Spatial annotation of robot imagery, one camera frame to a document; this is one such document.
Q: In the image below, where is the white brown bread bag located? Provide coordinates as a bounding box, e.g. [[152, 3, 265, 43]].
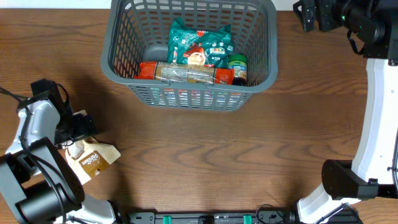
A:
[[63, 109, 121, 186]]

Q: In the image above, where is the green lidded small jar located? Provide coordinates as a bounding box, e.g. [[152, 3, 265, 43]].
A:
[[228, 54, 248, 86]]

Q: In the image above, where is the green Nescafe coffee bag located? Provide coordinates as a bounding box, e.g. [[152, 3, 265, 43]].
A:
[[167, 18, 234, 68]]

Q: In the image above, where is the orange snack packet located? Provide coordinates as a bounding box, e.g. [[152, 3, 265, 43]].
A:
[[134, 61, 234, 85]]

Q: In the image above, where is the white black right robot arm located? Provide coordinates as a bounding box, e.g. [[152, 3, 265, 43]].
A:
[[289, 0, 397, 223]]

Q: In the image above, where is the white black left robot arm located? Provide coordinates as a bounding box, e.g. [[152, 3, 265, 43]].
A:
[[1, 79, 129, 223]]

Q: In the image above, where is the grey plastic slotted basket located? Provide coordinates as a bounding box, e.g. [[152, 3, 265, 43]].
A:
[[101, 0, 278, 111]]

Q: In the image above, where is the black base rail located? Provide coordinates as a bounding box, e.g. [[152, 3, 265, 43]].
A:
[[121, 203, 363, 224]]

